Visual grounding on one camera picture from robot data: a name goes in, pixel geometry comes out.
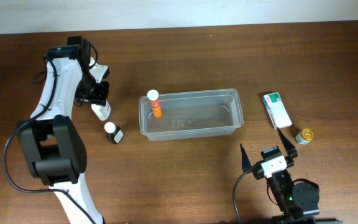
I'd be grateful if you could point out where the clear plastic container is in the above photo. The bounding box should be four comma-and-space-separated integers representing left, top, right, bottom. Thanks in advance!
139, 88, 244, 141

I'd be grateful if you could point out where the white green medicine box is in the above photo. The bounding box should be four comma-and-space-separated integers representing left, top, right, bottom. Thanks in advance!
262, 92, 292, 129

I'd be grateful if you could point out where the small jar gold lid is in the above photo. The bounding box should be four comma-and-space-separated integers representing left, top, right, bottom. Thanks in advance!
295, 128, 314, 144

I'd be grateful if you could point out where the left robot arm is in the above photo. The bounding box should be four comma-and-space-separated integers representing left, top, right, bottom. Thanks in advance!
14, 36, 110, 223

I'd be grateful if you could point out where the dark bottle white cap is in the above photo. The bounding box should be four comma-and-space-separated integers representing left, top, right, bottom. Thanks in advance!
104, 122, 124, 144

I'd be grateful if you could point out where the orange tablet tube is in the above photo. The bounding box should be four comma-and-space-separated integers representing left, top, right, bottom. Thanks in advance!
147, 90, 162, 118

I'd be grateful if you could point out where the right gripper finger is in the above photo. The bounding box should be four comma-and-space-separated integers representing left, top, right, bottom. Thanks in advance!
240, 144, 252, 173
276, 128, 296, 154

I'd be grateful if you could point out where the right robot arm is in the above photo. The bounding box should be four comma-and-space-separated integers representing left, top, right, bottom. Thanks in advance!
232, 129, 342, 224

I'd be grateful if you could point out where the white spray bottle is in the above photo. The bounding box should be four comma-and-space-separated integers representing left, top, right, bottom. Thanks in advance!
91, 101, 111, 121

